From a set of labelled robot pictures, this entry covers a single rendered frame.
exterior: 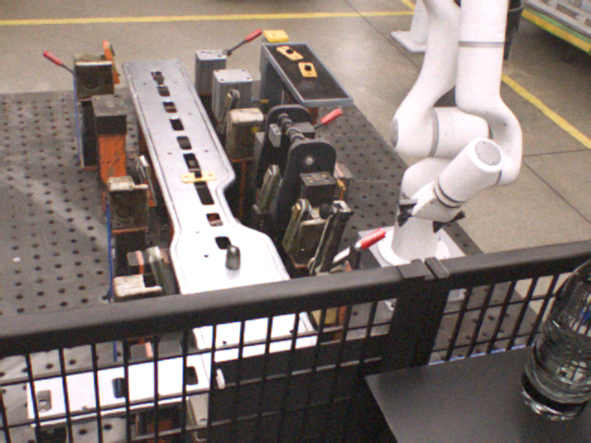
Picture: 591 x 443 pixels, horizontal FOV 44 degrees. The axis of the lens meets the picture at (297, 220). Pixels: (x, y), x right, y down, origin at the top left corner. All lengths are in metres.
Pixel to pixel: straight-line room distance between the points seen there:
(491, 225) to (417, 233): 1.80
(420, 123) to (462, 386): 1.04
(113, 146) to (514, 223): 2.25
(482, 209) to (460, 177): 2.21
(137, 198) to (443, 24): 0.78
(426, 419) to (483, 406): 0.06
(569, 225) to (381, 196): 1.66
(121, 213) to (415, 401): 1.11
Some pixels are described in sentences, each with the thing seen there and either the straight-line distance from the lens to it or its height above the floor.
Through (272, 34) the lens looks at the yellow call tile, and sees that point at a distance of 2.22.
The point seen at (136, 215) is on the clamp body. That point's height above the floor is 0.97.
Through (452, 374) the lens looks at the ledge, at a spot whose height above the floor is 1.43.
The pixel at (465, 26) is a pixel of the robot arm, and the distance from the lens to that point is 1.53.
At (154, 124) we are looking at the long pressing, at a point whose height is 1.00.
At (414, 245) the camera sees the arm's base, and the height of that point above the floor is 0.85.
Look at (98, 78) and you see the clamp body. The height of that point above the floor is 1.01.
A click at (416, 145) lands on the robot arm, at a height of 1.15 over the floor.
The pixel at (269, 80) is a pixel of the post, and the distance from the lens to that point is 2.24.
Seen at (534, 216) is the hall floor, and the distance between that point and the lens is 3.84.
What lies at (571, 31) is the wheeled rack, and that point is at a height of 0.27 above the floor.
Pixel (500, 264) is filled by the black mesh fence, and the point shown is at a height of 1.55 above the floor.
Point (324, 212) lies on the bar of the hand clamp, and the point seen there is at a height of 1.21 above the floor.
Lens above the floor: 1.96
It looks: 35 degrees down
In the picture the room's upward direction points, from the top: 7 degrees clockwise
